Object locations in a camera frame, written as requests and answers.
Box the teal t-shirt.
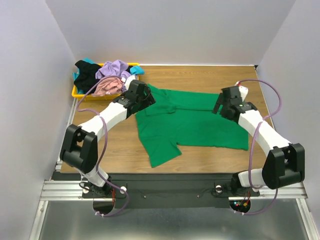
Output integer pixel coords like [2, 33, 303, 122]
[72, 58, 145, 95]

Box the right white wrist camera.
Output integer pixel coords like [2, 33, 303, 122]
[235, 81, 249, 102]

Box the lavender t-shirt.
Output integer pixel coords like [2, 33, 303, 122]
[95, 60, 137, 83]

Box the green t-shirt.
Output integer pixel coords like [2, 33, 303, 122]
[135, 85, 249, 168]

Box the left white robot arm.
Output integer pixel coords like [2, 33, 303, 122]
[59, 79, 156, 195]

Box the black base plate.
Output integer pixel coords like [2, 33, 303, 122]
[41, 172, 274, 214]

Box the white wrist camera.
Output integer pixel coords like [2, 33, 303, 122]
[121, 75, 137, 93]
[235, 81, 249, 102]

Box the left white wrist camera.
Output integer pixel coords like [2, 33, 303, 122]
[121, 75, 137, 93]

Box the black t-shirt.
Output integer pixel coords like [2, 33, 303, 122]
[74, 60, 101, 95]

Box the pink t-shirt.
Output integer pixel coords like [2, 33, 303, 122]
[91, 76, 127, 97]

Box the yellow plastic bin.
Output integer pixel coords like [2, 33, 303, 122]
[71, 62, 140, 101]

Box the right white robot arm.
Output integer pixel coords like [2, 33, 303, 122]
[213, 85, 305, 190]

